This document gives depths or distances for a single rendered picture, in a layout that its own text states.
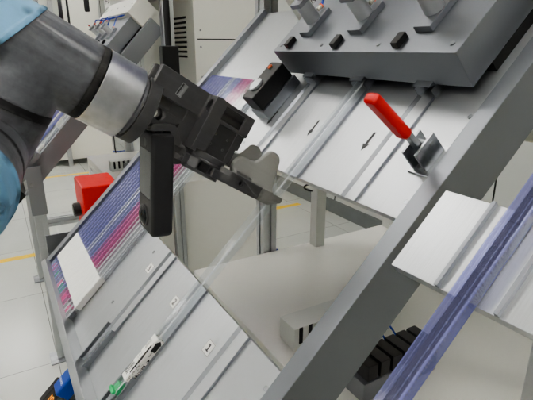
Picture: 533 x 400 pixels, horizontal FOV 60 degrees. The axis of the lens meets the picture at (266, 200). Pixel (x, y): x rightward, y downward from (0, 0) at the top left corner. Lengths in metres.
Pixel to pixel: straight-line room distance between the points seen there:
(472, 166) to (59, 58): 0.38
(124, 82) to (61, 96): 0.06
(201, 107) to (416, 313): 0.67
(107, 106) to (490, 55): 0.38
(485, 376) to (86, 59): 0.75
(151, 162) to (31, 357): 1.66
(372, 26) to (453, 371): 0.57
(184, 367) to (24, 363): 1.55
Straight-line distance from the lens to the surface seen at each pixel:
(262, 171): 0.54
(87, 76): 0.45
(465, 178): 0.47
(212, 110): 0.49
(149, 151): 0.49
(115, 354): 0.67
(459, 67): 0.51
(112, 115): 0.46
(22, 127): 0.45
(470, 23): 0.52
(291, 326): 0.85
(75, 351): 0.73
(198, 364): 0.53
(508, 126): 0.51
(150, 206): 0.51
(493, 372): 0.90
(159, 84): 0.48
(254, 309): 0.98
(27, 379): 1.98
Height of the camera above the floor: 1.13
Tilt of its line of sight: 18 degrees down
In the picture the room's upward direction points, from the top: straight up
